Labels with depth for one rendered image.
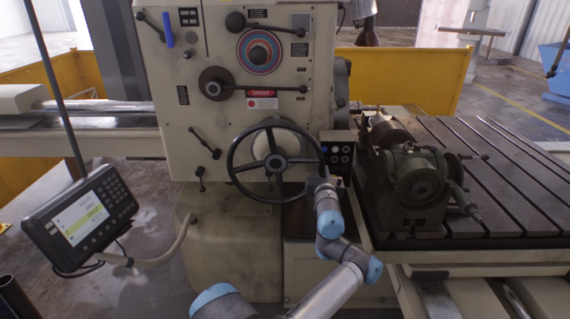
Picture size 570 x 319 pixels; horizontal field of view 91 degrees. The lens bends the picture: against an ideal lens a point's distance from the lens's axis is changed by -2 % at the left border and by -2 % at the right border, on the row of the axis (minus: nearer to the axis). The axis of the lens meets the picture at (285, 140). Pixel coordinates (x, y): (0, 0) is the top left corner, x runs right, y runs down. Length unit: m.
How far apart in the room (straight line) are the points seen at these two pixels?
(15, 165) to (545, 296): 4.03
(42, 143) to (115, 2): 0.92
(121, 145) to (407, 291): 1.66
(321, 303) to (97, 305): 1.98
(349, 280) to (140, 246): 2.18
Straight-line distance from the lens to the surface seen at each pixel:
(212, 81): 1.16
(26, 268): 3.12
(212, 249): 1.88
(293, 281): 2.05
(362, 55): 3.76
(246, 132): 1.03
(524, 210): 1.71
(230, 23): 1.11
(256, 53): 1.08
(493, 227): 1.54
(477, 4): 7.13
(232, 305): 0.75
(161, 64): 1.28
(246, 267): 1.96
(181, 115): 1.33
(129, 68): 2.12
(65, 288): 2.79
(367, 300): 2.25
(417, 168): 1.18
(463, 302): 1.59
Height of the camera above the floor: 1.89
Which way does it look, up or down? 28 degrees down
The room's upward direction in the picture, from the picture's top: straight up
